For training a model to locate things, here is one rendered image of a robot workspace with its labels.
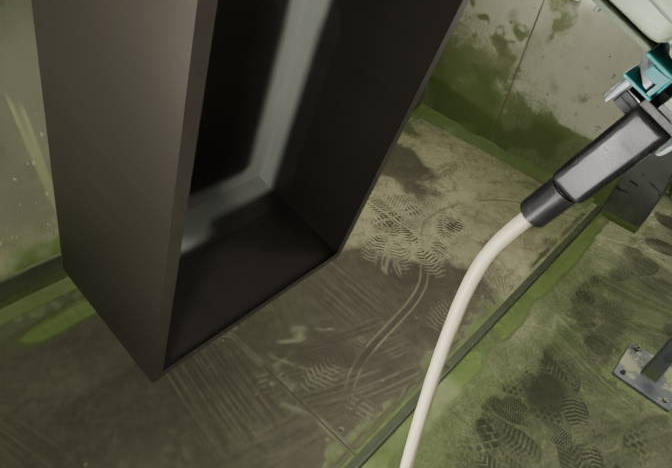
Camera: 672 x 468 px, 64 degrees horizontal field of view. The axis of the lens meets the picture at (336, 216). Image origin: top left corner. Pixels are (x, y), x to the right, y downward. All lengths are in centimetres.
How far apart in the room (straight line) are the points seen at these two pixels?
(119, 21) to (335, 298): 144
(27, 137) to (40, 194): 18
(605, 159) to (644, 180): 234
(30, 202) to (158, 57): 134
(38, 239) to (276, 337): 82
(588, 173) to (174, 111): 44
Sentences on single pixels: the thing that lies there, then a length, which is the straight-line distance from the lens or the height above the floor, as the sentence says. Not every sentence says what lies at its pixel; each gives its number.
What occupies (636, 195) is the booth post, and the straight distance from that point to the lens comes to 284.
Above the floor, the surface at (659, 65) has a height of 139.
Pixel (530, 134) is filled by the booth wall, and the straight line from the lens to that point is 292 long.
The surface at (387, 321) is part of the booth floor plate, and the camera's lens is 194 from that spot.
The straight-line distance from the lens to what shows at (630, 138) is 46.
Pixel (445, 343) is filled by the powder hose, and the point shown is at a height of 103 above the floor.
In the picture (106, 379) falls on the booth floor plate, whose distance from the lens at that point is 179.
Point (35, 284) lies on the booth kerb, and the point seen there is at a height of 9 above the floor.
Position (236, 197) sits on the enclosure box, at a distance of 157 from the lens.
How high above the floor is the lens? 151
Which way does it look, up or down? 40 degrees down
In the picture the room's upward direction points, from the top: 11 degrees clockwise
